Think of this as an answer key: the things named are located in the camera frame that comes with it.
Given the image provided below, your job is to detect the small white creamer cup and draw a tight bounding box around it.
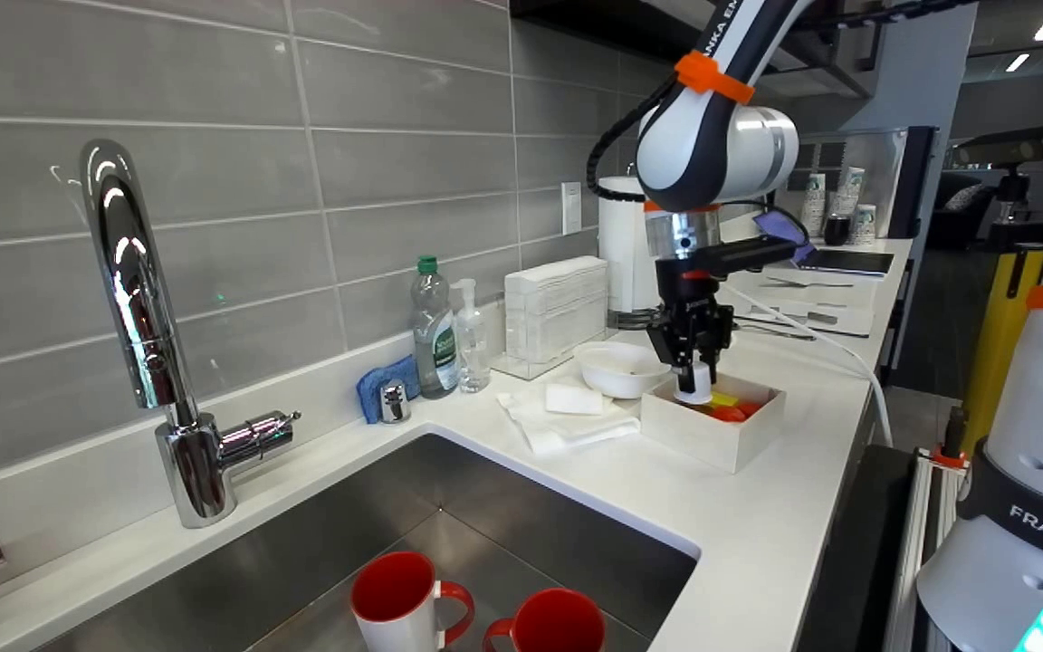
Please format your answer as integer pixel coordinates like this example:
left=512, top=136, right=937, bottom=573
left=677, top=365, right=714, bottom=405

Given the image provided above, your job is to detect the white square tray box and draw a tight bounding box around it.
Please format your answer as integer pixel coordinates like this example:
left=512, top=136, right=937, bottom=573
left=643, top=372, right=788, bottom=471

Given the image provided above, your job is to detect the blue sponge holder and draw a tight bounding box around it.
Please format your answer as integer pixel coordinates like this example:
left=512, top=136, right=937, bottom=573
left=355, top=354, right=421, bottom=426

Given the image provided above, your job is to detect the green cap dish soap bottle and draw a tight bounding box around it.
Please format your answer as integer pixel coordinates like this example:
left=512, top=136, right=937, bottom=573
left=412, top=253, right=462, bottom=398

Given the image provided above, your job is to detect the red white mug right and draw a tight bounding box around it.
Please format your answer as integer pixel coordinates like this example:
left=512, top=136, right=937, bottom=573
left=482, top=587, right=605, bottom=652

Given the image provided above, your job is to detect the clear pump soap bottle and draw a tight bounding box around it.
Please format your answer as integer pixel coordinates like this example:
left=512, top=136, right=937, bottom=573
left=454, top=279, right=488, bottom=395

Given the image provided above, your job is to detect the orange packet in tray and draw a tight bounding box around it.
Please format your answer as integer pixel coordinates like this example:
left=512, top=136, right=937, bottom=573
left=708, top=401, right=760, bottom=426

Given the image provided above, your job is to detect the white napkin stack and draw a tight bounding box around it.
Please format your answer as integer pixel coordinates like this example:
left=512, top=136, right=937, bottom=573
left=503, top=258, right=610, bottom=376

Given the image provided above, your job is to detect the stainless steel sink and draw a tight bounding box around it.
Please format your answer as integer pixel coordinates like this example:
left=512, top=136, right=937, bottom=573
left=28, top=433, right=702, bottom=652

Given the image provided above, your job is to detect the white bowl near napkins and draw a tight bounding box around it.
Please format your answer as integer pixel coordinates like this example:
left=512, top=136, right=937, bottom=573
left=576, top=340, right=667, bottom=401

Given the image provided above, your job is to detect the red white mug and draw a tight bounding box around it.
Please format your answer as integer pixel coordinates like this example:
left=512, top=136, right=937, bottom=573
left=482, top=587, right=605, bottom=652
left=349, top=551, right=480, bottom=652

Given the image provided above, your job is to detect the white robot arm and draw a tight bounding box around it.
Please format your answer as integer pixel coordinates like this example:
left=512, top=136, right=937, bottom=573
left=586, top=0, right=813, bottom=395

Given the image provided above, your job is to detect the white cloth on counter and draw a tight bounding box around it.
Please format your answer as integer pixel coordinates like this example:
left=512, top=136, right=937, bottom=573
left=496, top=380, right=643, bottom=457

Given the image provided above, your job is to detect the yellow post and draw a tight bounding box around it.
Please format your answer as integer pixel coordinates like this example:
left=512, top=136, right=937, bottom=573
left=965, top=246, right=1043, bottom=448

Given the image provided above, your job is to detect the chrome kitchen faucet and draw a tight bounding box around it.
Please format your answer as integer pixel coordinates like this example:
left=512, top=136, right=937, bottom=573
left=85, top=139, right=296, bottom=529

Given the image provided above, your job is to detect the white paper towel roll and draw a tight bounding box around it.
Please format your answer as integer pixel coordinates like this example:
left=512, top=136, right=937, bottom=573
left=598, top=174, right=658, bottom=327

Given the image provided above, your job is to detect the red white mug left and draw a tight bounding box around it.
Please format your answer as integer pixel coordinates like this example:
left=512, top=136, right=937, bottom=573
left=349, top=551, right=480, bottom=652

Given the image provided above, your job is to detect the wall power outlet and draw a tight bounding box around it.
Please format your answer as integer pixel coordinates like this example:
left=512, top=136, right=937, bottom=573
left=563, top=182, right=582, bottom=235

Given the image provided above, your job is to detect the purple lid open container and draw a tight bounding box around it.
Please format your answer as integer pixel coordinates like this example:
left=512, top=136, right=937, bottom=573
left=754, top=206, right=891, bottom=275

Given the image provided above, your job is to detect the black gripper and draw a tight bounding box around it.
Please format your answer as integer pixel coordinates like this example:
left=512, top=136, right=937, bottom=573
left=648, top=235, right=797, bottom=391

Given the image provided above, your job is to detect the yellow packet in tray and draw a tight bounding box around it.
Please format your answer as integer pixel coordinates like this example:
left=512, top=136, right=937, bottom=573
left=710, top=391, right=743, bottom=411

